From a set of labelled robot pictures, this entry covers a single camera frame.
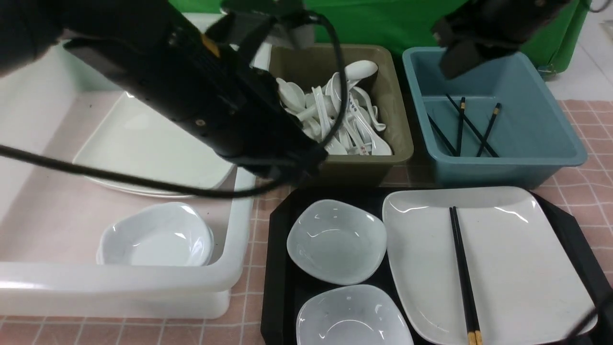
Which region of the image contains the black chopstick gold band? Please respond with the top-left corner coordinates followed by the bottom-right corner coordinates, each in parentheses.
top-left (456, 97), bottom-right (465, 157)
top-left (477, 103), bottom-right (501, 157)

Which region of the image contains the white spoon front centre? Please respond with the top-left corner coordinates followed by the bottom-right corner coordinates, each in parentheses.
top-left (312, 86), bottom-right (347, 155)

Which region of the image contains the white bowl in tub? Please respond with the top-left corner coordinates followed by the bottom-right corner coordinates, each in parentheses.
top-left (96, 202), bottom-right (215, 266)

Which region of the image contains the short black chopstick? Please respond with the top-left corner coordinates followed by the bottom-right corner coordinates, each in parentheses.
top-left (428, 114), bottom-right (458, 157)

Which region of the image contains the black chopstick gold band right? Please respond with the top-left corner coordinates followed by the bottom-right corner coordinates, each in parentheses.
top-left (477, 103), bottom-right (501, 157)

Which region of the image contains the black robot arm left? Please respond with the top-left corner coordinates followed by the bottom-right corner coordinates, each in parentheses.
top-left (1, 0), bottom-right (328, 184)

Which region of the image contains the large white plastic tub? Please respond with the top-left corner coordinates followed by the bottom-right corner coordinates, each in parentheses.
top-left (1, 46), bottom-right (255, 319)

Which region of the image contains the black chopstick in bin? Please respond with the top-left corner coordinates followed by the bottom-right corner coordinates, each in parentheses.
top-left (445, 93), bottom-right (499, 158)

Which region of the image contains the large white square plate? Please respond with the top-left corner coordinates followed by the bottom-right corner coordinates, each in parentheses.
top-left (382, 186), bottom-right (594, 345)

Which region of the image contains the pink checkered tablecloth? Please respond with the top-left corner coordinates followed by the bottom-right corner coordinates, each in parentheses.
top-left (0, 100), bottom-right (613, 345)

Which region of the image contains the blue plastic bin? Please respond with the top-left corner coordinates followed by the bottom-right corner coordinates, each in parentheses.
top-left (401, 46), bottom-right (587, 189)

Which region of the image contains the olive green plastic bin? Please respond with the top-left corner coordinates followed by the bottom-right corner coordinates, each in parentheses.
top-left (269, 44), bottom-right (414, 186)

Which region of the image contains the green cloth backdrop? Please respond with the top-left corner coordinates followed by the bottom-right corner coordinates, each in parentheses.
top-left (169, 0), bottom-right (590, 66)

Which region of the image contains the black plastic serving tray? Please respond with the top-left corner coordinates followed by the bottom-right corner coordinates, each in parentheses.
top-left (261, 186), bottom-right (612, 345)

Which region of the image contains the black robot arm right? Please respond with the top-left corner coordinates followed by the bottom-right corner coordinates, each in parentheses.
top-left (431, 0), bottom-right (570, 80)

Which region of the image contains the white bowl tray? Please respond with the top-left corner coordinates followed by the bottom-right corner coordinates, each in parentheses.
top-left (286, 199), bottom-right (387, 286)
top-left (295, 285), bottom-right (414, 345)

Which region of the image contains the white square plate in tub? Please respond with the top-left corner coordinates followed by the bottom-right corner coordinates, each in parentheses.
top-left (73, 92), bottom-right (234, 189)

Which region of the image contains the white spoon top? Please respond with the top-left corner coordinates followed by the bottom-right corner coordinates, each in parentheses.
top-left (344, 60), bottom-right (378, 81)

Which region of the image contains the black cable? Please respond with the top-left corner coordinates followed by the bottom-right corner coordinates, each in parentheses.
top-left (0, 12), bottom-right (348, 199)

